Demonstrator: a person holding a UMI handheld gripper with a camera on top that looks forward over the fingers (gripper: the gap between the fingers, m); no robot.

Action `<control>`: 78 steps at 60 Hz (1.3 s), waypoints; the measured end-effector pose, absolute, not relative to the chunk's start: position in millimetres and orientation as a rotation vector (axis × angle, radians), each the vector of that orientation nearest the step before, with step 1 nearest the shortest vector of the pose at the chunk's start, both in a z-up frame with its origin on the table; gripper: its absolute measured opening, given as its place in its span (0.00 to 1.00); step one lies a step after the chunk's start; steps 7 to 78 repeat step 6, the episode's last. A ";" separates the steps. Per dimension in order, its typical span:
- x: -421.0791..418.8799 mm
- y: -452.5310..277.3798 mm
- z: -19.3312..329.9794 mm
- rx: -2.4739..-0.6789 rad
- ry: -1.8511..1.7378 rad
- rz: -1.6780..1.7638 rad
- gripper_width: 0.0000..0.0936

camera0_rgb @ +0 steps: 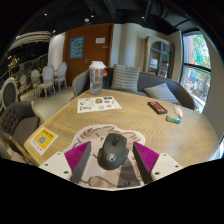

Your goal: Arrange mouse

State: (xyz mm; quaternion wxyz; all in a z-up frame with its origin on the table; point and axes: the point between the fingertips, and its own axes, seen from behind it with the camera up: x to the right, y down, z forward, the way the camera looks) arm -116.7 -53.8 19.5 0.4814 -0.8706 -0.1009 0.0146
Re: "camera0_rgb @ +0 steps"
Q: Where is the white sticker sheet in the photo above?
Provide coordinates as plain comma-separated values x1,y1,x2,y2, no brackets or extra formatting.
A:
76,95,123,114

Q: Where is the small black and red box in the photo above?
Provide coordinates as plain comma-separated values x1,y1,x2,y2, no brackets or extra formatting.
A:
147,101,169,116

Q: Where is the black computer mouse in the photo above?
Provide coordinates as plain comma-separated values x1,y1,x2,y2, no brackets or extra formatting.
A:
96,132,130,170

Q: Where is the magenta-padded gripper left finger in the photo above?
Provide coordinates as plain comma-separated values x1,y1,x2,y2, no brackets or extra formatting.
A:
38,140,92,184

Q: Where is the large black-framed window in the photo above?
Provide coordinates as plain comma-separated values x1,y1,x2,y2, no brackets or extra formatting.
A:
179,31,213,114

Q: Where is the grey striped flat cushion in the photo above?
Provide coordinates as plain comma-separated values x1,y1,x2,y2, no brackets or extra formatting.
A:
143,82,183,106

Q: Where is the blue wall poster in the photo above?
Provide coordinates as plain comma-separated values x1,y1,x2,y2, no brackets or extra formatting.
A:
68,36,85,60

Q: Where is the grey curved sofa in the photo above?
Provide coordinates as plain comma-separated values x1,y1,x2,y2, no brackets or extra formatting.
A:
69,68,196,111

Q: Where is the beige cat-shaped mouse pad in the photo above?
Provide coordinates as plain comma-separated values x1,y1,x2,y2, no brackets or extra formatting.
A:
63,124,147,188

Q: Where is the yellow code card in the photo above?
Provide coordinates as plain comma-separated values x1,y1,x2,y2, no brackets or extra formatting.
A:
27,126,59,157

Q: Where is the arched glass-door cabinet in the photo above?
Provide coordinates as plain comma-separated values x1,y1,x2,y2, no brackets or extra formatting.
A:
143,34,175,80

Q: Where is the large striped square cushion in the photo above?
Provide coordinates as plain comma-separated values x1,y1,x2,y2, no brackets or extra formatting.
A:
110,63,142,93

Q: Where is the grey tufted armchair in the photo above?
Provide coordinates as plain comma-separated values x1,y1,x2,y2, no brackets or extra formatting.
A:
0,100,45,158

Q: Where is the small green and blue packet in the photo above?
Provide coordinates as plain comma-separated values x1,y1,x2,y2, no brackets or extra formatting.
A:
165,114,182,125

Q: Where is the group of white oval-back chairs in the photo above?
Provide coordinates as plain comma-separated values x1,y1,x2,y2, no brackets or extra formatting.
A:
0,61,68,111

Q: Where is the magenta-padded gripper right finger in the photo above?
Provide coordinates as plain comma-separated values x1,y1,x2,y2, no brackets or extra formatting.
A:
132,141,184,184

